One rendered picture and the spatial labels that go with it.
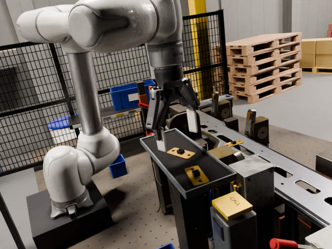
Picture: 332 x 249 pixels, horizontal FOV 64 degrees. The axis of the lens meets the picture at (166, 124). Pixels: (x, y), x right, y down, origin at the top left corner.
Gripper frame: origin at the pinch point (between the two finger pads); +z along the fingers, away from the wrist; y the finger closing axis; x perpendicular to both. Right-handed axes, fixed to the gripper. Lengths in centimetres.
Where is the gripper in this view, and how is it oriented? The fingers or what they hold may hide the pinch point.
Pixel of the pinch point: (178, 137)
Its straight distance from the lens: 75.7
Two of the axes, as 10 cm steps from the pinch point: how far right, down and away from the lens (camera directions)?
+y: 6.8, -3.6, 6.4
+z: 1.5, 9.2, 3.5
